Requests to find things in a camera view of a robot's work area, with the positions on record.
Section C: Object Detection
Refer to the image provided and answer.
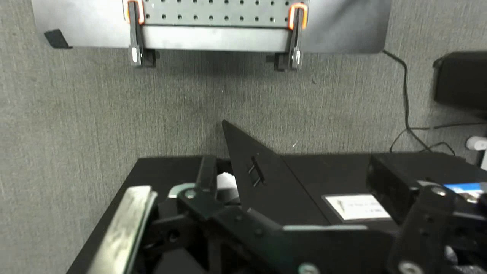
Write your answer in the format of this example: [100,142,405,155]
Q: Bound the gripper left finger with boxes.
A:
[177,155,324,274]

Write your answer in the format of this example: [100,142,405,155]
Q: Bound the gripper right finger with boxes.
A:
[388,183,487,274]

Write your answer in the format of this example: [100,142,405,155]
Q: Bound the black triangular panel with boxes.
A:
[222,120,330,226]

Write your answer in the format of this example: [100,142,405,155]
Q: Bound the blue and white packet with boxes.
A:
[443,183,487,201]

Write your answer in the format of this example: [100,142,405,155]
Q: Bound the black case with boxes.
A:
[367,152,487,225]

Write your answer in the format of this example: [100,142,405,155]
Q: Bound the white plug adapter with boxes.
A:
[466,136,487,151]

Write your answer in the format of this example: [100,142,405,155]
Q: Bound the silver flat block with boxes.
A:
[87,186,158,274]

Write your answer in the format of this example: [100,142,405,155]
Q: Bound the black box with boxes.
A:
[433,51,487,115]

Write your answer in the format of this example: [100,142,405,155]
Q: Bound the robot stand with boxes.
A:
[31,0,392,54]

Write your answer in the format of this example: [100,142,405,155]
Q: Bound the orange and black clamp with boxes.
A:
[124,0,158,68]
[274,2,309,72]

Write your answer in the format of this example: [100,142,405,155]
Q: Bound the black wedge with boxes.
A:
[44,29,73,49]

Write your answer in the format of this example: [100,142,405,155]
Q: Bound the black cable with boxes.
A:
[382,49,487,156]

